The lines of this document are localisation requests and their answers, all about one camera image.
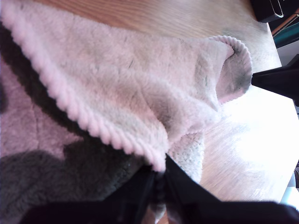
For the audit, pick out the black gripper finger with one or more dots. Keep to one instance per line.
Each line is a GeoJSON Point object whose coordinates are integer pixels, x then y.
{"type": "Point", "coordinates": [278, 81]}
{"type": "Point", "coordinates": [187, 189]}
{"type": "Point", "coordinates": [135, 196]}

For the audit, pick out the white fluffy tea towel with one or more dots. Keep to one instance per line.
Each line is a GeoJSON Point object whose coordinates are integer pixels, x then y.
{"type": "Point", "coordinates": [116, 81]}

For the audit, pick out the black box with pale rim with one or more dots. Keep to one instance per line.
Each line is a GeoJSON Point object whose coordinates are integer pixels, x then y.
{"type": "Point", "coordinates": [268, 11]}

